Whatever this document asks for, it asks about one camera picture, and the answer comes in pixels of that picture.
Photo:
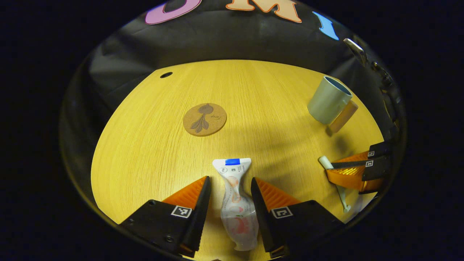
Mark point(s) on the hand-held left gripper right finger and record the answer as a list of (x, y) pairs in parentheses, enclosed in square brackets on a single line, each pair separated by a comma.
[(261, 217)]

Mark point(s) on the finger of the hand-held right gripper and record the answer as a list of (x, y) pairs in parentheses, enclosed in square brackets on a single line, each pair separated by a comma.
[(378, 149), (377, 170)]

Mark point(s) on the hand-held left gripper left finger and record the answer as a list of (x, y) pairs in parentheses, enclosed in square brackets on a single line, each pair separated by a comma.
[(199, 217)]

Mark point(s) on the white toothpaste tube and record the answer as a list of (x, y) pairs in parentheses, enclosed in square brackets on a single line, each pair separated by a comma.
[(237, 217)]

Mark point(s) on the pale green toothbrush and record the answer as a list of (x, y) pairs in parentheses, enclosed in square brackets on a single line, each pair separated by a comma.
[(341, 197)]

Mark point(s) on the pale green cup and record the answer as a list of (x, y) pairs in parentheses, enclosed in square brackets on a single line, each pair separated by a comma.
[(326, 103)]

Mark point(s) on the round cork coaster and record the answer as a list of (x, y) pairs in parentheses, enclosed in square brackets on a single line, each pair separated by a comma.
[(204, 119)]

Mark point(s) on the black backdrop cloth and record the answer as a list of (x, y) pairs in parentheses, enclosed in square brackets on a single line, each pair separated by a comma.
[(217, 40)]

